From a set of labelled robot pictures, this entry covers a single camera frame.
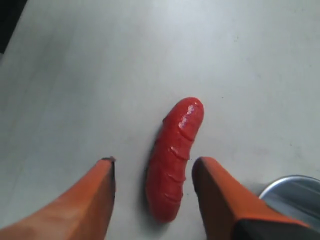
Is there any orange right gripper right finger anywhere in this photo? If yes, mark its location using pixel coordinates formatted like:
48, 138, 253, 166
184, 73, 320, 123
192, 156, 320, 240

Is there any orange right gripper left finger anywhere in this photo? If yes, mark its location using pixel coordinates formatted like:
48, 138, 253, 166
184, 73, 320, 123
0, 157, 116, 240

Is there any red toy sausage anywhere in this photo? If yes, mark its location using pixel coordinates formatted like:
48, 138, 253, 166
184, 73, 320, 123
145, 97, 205, 224

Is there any steel two-compartment lunch box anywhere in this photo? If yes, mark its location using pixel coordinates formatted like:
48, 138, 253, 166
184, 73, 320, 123
259, 175, 320, 232

